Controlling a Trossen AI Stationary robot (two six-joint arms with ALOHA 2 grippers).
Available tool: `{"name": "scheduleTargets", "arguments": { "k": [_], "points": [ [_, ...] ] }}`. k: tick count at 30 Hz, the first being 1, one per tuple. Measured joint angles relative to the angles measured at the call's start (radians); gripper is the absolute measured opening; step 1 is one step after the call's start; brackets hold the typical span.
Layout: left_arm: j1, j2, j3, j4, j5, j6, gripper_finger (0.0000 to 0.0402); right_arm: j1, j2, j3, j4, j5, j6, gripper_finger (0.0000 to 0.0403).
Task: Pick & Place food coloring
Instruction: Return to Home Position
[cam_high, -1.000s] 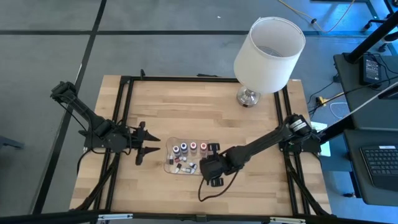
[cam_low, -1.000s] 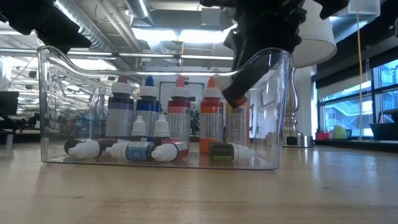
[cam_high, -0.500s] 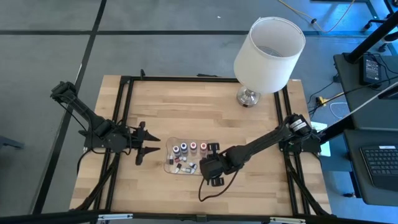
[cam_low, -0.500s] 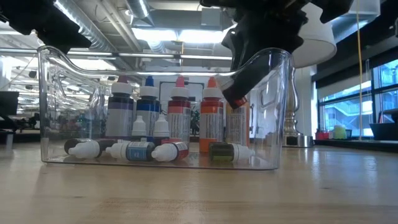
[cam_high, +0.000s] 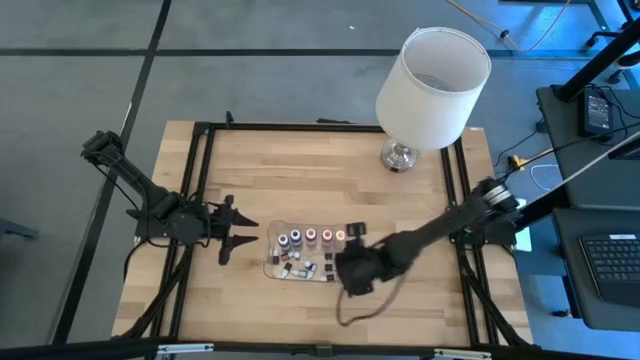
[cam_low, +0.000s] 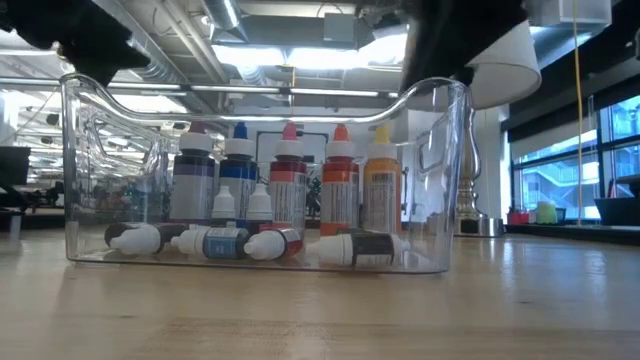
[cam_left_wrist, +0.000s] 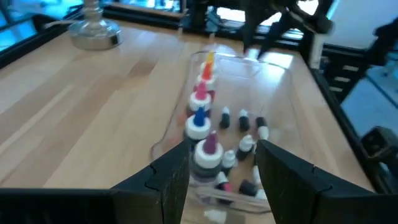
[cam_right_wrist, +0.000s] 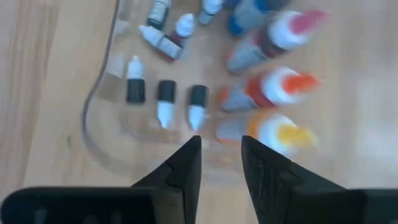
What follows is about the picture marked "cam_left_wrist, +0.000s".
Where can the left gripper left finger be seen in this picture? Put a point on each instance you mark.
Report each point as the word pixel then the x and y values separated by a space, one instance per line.
pixel 124 208

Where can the small red dropper bottle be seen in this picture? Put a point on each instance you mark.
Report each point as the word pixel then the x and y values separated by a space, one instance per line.
pixel 227 186

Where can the small white cap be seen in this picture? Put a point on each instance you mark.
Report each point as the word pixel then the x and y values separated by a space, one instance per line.
pixel 245 144

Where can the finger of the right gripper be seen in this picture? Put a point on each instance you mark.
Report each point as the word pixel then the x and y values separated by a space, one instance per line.
pixel 248 31
pixel 273 35

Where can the large purple food coloring bottle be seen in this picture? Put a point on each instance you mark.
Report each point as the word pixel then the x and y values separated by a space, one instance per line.
pixel 208 155

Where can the silver lamp with white shade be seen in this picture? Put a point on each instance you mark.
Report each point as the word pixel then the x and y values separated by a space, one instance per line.
pixel 93 34

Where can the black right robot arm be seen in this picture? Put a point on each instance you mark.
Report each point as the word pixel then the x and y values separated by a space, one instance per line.
pixel 320 21

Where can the clear plastic tray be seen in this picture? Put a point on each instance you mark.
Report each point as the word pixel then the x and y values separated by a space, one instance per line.
pixel 273 93

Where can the large blue food coloring bottle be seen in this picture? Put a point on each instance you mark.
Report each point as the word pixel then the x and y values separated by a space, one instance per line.
pixel 199 124

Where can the black aluminium table frame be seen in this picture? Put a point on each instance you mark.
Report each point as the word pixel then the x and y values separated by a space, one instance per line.
pixel 140 18

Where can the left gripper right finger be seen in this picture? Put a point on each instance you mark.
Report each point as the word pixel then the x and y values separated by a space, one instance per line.
pixel 311 205

